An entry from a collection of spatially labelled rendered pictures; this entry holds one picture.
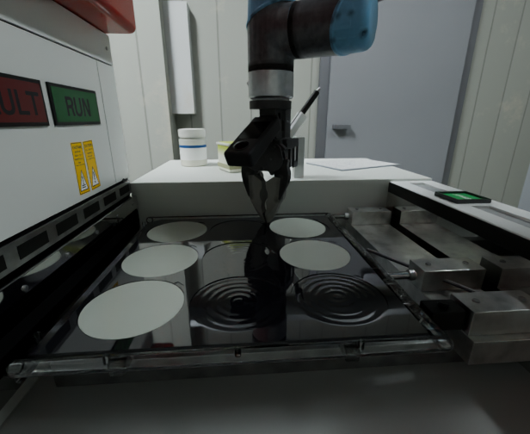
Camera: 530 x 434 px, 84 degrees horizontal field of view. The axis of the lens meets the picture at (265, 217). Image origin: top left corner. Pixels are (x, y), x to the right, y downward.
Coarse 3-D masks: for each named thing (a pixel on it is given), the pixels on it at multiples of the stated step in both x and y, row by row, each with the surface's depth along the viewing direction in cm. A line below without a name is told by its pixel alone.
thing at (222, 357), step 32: (128, 352) 24; (160, 352) 24; (192, 352) 24; (224, 352) 24; (256, 352) 24; (288, 352) 24; (320, 352) 24; (352, 352) 24; (384, 352) 25; (416, 352) 25
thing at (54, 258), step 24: (96, 216) 45; (120, 216) 50; (72, 240) 36; (96, 240) 42; (120, 240) 54; (24, 264) 30; (48, 264) 32; (96, 264) 45; (0, 288) 26; (24, 288) 28; (72, 288) 38; (0, 312) 25; (0, 384) 25; (0, 408) 25
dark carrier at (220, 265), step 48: (144, 240) 47; (192, 240) 47; (240, 240) 47; (288, 240) 47; (336, 240) 47; (96, 288) 33; (192, 288) 33; (240, 288) 34; (288, 288) 33; (336, 288) 34; (384, 288) 33; (48, 336) 26; (144, 336) 26; (192, 336) 26; (240, 336) 26; (288, 336) 26; (336, 336) 26; (384, 336) 26
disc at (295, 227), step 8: (272, 224) 54; (280, 224) 54; (288, 224) 54; (296, 224) 54; (304, 224) 54; (312, 224) 54; (320, 224) 54; (280, 232) 50; (288, 232) 50; (296, 232) 50; (304, 232) 50; (312, 232) 50; (320, 232) 50
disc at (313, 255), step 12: (312, 240) 47; (288, 252) 43; (300, 252) 43; (312, 252) 43; (324, 252) 43; (336, 252) 43; (300, 264) 39; (312, 264) 39; (324, 264) 39; (336, 264) 39
